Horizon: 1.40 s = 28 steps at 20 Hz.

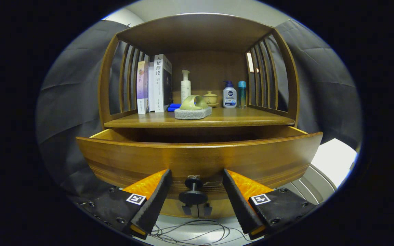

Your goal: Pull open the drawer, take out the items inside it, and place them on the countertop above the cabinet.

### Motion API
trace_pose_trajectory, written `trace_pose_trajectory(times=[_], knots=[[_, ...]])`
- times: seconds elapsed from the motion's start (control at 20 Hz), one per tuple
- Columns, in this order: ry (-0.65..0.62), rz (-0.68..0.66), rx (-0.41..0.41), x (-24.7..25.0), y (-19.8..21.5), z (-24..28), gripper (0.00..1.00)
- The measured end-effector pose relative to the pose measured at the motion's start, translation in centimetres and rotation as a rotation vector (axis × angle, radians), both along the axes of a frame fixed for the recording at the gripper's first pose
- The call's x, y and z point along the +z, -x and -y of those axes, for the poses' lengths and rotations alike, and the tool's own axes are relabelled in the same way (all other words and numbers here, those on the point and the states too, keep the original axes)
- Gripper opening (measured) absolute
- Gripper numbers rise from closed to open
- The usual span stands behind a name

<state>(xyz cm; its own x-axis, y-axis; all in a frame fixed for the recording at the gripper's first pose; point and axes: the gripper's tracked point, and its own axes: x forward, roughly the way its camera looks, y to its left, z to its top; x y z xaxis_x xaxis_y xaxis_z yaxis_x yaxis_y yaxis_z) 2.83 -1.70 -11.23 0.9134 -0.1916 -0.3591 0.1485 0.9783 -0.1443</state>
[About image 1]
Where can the thick white book dark cover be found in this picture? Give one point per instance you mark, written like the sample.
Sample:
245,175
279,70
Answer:
159,85

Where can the purple book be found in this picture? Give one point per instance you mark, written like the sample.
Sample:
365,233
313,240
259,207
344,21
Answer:
142,85

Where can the teal slim bottle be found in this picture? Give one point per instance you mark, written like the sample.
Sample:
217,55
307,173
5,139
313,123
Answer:
241,95

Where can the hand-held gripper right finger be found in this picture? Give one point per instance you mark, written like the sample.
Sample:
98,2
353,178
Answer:
238,205

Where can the yellow lidded teacup with saucer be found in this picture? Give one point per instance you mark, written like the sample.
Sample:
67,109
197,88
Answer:
211,98

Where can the wooden drawer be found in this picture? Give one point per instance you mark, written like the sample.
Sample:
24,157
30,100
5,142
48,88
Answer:
197,159

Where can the wooden countertop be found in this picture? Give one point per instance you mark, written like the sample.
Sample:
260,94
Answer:
245,118

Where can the white plastic storage unit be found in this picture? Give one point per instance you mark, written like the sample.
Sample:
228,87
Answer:
333,160

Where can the thin white book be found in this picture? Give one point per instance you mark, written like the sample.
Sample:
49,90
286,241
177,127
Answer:
151,89

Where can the blue folded cloth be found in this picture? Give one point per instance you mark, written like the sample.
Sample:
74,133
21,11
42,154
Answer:
174,106

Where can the white bottle with blue pump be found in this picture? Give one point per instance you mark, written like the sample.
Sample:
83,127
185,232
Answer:
229,95

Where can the wooden cabinet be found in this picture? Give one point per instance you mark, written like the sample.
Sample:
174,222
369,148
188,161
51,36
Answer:
197,30

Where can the black round drawer knob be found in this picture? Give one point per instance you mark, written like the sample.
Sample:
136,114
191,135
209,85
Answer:
193,193

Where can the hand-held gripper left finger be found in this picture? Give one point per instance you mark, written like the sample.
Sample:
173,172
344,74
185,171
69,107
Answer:
157,201

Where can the wooden cabinet door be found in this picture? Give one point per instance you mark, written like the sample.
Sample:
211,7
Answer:
221,209
173,208

